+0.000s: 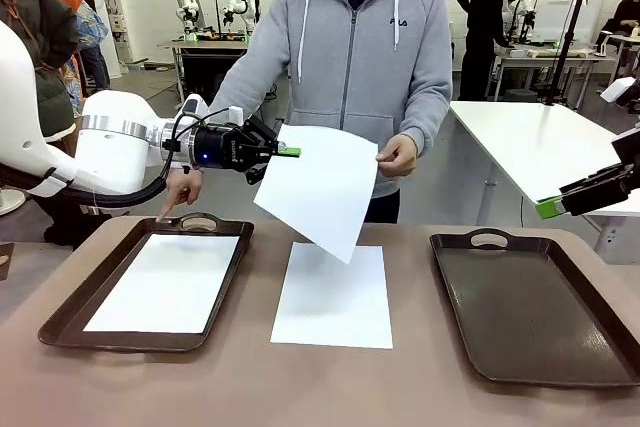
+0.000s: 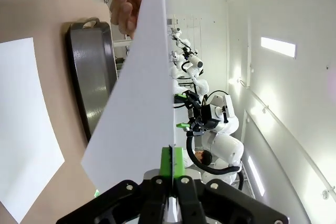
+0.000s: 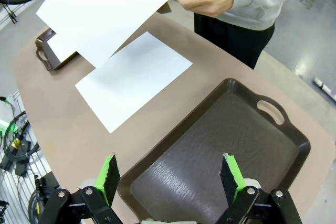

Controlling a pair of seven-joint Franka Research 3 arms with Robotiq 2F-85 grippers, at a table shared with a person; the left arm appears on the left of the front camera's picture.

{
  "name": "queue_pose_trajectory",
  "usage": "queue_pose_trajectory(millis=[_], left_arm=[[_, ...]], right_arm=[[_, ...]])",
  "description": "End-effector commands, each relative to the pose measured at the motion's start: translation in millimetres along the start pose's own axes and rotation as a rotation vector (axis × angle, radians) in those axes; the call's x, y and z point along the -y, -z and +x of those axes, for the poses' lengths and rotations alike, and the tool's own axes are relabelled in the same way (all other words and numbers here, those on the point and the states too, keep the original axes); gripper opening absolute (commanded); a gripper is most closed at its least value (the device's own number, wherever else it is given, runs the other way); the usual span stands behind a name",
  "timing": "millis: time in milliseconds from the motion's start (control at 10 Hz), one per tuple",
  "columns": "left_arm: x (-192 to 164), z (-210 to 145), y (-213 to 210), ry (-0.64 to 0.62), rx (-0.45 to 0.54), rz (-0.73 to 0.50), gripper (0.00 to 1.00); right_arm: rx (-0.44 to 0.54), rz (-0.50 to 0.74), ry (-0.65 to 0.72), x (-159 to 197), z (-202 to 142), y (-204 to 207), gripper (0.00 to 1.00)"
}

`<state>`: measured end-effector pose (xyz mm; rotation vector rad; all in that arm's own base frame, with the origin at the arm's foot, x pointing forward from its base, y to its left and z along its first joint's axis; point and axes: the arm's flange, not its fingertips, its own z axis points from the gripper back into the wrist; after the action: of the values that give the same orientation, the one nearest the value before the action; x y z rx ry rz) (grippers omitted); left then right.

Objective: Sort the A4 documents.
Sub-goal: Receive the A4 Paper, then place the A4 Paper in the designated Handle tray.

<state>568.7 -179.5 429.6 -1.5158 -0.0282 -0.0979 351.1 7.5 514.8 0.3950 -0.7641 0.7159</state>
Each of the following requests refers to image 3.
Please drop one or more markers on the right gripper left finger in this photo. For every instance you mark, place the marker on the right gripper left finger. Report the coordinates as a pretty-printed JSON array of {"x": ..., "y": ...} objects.
[{"x": 105, "y": 179}]

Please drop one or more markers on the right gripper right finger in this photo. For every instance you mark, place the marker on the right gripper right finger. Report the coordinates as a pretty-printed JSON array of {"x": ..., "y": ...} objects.
[{"x": 231, "y": 179}]

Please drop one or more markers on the white A4 paper sheet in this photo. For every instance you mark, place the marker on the white A4 paper sheet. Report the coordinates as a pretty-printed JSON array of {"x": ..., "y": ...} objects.
[
  {"x": 136, "y": 85},
  {"x": 63, "y": 48},
  {"x": 113, "y": 11}
]

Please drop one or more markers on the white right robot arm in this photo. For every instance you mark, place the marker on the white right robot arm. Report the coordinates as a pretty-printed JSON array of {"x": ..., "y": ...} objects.
[{"x": 4, "y": 111}]

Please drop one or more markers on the small black box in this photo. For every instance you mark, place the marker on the small black box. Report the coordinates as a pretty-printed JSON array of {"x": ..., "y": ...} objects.
[{"x": 48, "y": 180}]

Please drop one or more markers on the black power adapter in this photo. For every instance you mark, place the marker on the black power adapter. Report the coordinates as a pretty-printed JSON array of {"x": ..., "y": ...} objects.
[{"x": 23, "y": 168}]

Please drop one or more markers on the white slotted robot platform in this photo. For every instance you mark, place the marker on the white slotted robot platform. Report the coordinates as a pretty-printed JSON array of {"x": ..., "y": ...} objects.
[{"x": 10, "y": 190}]

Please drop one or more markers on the white rectangular bar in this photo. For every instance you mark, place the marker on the white rectangular bar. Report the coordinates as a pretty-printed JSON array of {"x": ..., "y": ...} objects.
[{"x": 325, "y": 87}]

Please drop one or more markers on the person's black trousers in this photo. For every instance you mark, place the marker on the person's black trousers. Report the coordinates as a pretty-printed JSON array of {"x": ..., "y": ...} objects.
[{"x": 233, "y": 43}]

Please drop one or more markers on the grey zip hoodie torso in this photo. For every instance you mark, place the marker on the grey zip hoodie torso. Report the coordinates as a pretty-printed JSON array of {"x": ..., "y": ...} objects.
[{"x": 249, "y": 16}]

